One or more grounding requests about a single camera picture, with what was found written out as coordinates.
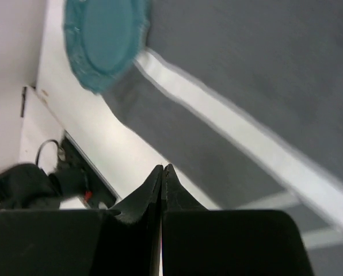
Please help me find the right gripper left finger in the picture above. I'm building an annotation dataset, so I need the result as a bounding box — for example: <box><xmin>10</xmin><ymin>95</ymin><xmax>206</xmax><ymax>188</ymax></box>
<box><xmin>96</xmin><ymin>165</ymin><xmax>163</xmax><ymax>275</ymax></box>

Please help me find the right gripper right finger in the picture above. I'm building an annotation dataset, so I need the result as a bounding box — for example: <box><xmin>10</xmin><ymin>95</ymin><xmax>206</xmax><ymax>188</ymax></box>
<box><xmin>161</xmin><ymin>165</ymin><xmax>313</xmax><ymax>275</ymax></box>

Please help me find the grey cloth placemat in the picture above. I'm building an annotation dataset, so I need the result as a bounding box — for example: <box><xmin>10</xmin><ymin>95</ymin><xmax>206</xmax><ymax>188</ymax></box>
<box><xmin>104</xmin><ymin>1</ymin><xmax>343</xmax><ymax>275</ymax></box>

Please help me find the teal scalloped plate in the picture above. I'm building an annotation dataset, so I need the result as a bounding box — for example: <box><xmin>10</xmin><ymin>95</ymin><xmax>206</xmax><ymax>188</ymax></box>
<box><xmin>63</xmin><ymin>0</ymin><xmax>151</xmax><ymax>94</ymax></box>

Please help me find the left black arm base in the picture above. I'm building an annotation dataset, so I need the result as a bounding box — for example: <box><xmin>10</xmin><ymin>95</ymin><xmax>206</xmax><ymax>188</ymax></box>
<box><xmin>0</xmin><ymin>137</ymin><xmax>117</xmax><ymax>210</ymax></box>

